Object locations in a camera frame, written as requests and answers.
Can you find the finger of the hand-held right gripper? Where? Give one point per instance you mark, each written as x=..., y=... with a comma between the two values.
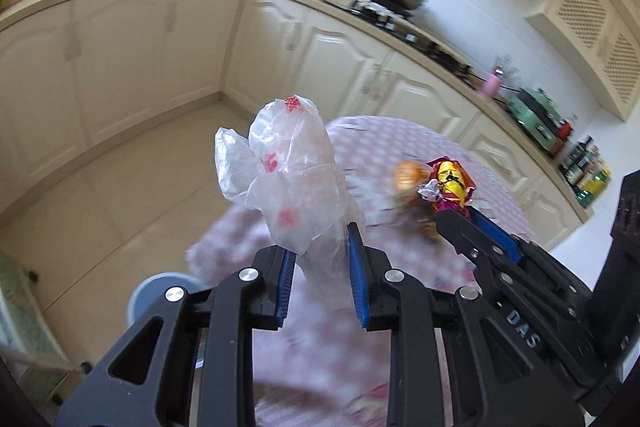
x=495, y=234
x=455, y=232

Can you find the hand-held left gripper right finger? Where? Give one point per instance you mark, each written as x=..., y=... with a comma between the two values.
x=357, y=279

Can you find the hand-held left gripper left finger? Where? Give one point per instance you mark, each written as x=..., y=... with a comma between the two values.
x=286, y=292

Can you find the red yellow foil wrapper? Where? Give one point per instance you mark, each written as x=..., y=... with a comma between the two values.
x=450, y=182

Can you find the clear plastic bag red print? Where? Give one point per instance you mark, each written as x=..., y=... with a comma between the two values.
x=295, y=177

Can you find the orange wrapper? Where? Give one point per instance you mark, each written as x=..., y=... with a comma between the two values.
x=407, y=174

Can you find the green yellow bottle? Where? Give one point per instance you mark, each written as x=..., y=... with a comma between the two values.
x=595, y=185

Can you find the dark wine bottle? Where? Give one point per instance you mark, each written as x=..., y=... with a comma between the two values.
x=586, y=166
x=575, y=154

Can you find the dark bottle red label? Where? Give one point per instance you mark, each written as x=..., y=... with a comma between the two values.
x=565, y=134

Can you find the green electric cooker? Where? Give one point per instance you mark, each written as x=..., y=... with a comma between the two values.
x=532, y=117

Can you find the pink utensil cup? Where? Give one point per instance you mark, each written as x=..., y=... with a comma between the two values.
x=492, y=87

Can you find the black glass gas hob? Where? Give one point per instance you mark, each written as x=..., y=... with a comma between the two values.
x=400, y=38

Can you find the large cream lattice cabinet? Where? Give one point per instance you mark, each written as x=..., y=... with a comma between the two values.
x=602, y=38

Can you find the green patterned mat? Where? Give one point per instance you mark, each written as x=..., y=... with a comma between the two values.
x=22, y=322

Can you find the cream base cabinets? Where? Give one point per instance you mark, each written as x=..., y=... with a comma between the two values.
x=125, y=67

